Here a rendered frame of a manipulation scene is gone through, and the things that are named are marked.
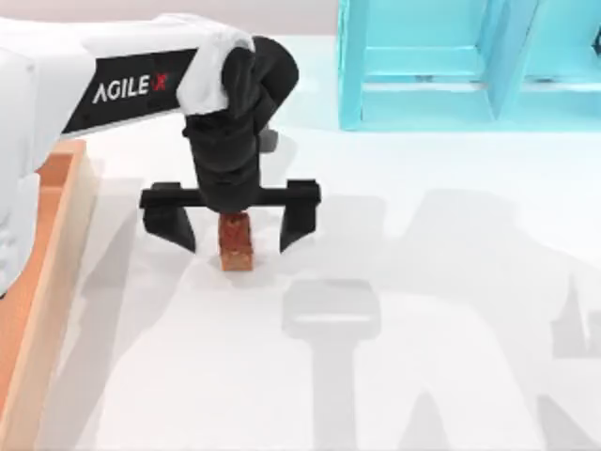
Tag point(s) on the light blue rack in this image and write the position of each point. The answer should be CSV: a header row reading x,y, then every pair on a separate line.
x,y
422,89

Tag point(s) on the shallow salmon-coloured box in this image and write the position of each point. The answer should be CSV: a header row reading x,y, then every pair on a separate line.
x,y
51,244

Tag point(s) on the brown bread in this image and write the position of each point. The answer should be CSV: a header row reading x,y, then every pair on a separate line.
x,y
237,244

